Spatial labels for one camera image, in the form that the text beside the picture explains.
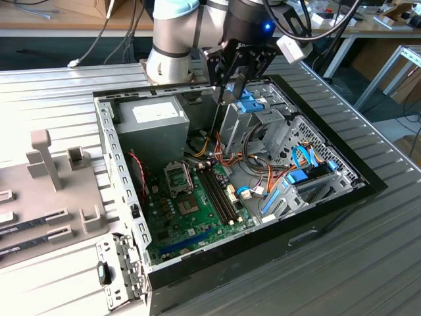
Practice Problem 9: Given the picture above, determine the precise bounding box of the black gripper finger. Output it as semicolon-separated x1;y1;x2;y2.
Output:
234;45;278;100
201;47;245;105

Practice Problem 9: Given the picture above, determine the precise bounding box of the red orange wire bundle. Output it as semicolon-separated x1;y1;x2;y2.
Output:
213;131;246;169

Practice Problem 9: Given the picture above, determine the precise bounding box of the black open PC case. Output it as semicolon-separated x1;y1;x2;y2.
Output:
93;74;389;316

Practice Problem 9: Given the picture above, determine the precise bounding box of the aluminium profile frame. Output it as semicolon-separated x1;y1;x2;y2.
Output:
353;44;421;111

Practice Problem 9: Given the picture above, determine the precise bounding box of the metal socket cover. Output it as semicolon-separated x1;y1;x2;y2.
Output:
163;160;194;198

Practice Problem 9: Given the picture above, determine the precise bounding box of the blue plastic carrier rail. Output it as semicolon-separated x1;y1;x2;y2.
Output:
260;186;287;219

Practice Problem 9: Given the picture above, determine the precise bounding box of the black RAM slot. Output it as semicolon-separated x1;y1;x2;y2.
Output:
204;169;237;224
197;169;230;226
201;169;234;225
208;168;241;223

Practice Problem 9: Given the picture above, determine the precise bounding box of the black teal latch handle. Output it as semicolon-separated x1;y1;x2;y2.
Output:
97;261;113;286

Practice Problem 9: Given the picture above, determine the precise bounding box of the grey cable with metal plug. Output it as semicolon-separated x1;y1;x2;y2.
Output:
67;0;116;68

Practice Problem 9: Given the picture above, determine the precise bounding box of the long wooden desk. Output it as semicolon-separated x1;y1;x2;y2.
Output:
0;0;421;78

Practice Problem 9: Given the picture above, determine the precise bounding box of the blue expansion slot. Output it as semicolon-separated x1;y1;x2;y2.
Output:
159;228;214;257

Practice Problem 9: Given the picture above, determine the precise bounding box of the black disk with blue carrier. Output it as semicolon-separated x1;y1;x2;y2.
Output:
284;160;337;191

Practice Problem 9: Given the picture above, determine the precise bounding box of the grey power supply unit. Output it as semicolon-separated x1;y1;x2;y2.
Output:
113;95;191;165

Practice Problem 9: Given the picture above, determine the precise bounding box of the grey metal disk bay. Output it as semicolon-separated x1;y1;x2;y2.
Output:
259;161;366;225

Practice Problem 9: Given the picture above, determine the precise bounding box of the black wire bundle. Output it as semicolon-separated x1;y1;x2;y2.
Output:
241;122;276;165

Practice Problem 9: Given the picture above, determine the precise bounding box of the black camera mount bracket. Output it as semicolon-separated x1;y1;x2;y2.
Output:
272;3;313;39

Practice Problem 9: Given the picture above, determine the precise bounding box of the dark RAM stick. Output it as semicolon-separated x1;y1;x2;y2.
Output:
0;235;53;256
0;217;50;235

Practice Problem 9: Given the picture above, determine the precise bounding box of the blue plastic drive bracket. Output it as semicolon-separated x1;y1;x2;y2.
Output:
226;84;266;113

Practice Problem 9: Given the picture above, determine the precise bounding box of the red black twisted wire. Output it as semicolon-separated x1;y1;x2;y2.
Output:
127;151;148;197

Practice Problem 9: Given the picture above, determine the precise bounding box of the CPU socket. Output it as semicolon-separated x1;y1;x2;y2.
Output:
176;194;201;219

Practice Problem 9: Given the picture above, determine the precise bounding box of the yellow orange wire bundle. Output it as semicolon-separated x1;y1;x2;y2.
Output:
189;135;212;158

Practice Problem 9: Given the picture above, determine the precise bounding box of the brown cardboard box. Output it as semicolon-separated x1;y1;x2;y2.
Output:
391;62;421;105
54;0;129;20

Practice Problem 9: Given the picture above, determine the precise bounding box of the grey parts rack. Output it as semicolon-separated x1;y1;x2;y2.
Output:
0;128;111;264

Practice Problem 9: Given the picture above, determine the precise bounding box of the green motherboard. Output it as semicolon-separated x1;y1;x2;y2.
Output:
144;157;260;264

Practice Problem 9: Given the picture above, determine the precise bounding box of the black stand pole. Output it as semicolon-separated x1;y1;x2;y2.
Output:
312;0;362;78

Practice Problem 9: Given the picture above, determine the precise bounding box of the small white box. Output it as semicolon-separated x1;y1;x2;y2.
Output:
310;12;334;26

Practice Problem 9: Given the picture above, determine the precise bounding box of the grey metal drive cage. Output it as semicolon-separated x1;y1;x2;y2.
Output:
210;84;297;159

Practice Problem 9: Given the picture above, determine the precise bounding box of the thick black camera cable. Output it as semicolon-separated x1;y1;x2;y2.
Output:
261;0;362;42

